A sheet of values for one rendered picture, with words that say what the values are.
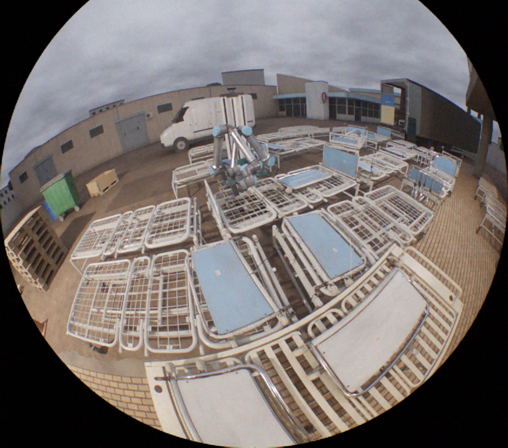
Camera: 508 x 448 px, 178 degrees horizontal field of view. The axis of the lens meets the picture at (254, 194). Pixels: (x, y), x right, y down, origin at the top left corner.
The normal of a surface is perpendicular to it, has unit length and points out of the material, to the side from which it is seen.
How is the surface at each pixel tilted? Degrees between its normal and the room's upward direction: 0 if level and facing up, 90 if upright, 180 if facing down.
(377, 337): 6
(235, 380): 3
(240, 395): 3
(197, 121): 88
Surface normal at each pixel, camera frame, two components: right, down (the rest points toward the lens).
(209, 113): 0.51, 0.36
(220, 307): -0.01, -0.89
